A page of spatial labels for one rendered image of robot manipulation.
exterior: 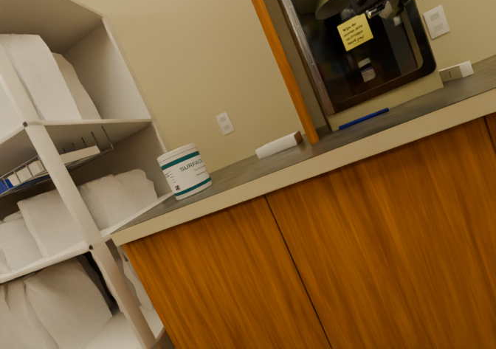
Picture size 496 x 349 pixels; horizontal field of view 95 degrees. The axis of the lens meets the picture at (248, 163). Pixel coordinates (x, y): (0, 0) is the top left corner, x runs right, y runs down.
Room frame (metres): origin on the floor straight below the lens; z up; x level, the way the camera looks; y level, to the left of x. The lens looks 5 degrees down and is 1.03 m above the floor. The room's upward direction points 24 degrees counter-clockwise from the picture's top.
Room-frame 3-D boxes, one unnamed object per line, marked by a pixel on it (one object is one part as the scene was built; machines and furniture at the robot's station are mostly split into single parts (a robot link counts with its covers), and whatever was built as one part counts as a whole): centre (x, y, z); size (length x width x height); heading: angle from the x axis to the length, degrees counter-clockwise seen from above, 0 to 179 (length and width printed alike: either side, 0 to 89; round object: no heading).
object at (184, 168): (0.75, 0.20, 1.02); 0.13 x 0.13 x 0.15
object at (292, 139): (0.88, -0.14, 0.96); 0.16 x 0.12 x 0.04; 63
